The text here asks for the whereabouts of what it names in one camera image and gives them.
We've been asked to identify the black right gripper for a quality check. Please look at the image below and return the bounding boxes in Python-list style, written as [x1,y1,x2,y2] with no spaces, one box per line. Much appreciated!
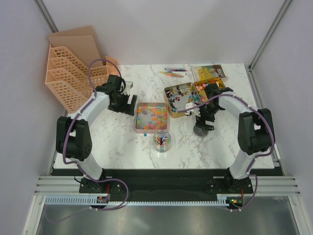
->
[195,103,222,133]

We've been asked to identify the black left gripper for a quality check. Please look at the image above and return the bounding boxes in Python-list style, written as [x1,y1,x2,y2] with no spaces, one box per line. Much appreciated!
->
[108,91,137,117]

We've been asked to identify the silver round jar lid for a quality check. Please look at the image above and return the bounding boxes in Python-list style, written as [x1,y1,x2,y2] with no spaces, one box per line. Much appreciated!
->
[193,127,208,138]

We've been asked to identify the gold tin of star candies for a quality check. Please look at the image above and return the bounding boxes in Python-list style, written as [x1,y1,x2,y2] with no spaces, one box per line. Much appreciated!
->
[194,77,225,102]

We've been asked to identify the gold tin of lollipops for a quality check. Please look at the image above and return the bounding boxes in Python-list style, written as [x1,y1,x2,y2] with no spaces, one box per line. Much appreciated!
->
[164,82,202,118]

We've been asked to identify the pink tray of gummy candies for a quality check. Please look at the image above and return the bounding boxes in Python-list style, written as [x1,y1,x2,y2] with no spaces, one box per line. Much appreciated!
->
[134,102,170,134]

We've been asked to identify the clear glass jar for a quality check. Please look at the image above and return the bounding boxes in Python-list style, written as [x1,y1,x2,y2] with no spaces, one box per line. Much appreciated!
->
[153,130,171,153]

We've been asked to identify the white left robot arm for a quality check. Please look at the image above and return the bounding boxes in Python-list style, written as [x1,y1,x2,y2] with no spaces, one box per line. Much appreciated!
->
[56,75,137,193]

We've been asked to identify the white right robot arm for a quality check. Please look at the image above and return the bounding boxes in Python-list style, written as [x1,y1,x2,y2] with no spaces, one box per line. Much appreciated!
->
[193,84,275,193]

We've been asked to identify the paperback book with yellow cover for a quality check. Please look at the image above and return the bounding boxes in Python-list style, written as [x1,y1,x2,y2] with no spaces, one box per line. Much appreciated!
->
[191,64,227,81]

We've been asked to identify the orange highlighter pen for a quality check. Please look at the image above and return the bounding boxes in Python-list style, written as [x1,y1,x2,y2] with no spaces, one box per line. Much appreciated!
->
[165,73,184,78]

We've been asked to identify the peach plastic file organizer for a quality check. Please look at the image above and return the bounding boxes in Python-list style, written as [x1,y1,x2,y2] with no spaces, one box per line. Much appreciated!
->
[45,25,118,114]

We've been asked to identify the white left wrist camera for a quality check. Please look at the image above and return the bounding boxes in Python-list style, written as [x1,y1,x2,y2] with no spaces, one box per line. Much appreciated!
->
[123,81,133,95]

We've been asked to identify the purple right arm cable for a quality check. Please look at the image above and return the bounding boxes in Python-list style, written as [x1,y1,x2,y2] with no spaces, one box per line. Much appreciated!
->
[177,94,276,212]

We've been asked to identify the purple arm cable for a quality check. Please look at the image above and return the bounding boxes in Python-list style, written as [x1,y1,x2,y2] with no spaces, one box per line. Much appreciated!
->
[177,94,276,212]
[45,58,130,223]

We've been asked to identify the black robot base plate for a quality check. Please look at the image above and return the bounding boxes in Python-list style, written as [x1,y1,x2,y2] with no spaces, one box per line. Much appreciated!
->
[78,167,255,203]

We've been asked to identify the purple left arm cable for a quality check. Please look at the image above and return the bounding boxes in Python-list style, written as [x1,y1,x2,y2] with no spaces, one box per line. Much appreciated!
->
[45,58,130,223]

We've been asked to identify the light blue cable duct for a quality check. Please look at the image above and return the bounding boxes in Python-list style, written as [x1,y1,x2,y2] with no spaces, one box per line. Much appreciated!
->
[45,194,242,206]

